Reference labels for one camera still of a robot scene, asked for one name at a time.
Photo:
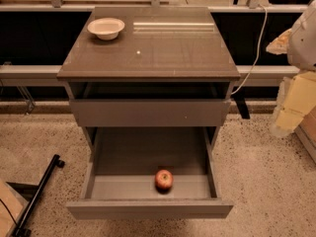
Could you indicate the cardboard box right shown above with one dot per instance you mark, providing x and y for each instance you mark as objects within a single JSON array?
[{"x": 306, "y": 132}]

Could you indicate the grey drawer cabinet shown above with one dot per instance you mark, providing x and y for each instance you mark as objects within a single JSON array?
[{"x": 162, "y": 53}]

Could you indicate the wooden board lower left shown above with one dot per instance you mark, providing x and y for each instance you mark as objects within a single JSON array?
[{"x": 12, "y": 205}]

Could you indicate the white bowl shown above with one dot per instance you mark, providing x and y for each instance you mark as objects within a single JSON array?
[{"x": 106, "y": 28}]

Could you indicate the red apple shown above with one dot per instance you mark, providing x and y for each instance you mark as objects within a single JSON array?
[{"x": 164, "y": 180}]

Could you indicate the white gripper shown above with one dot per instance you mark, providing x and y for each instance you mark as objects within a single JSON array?
[{"x": 303, "y": 48}]

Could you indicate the grey metal rail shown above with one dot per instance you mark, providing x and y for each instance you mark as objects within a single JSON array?
[{"x": 45, "y": 75}]

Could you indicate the closed grey top drawer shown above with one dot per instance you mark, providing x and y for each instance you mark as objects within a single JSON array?
[{"x": 149, "y": 113}]

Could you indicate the open middle drawer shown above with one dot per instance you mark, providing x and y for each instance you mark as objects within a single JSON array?
[{"x": 120, "y": 178}]

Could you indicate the black metal stand bar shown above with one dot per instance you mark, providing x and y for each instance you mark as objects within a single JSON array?
[{"x": 32, "y": 193}]

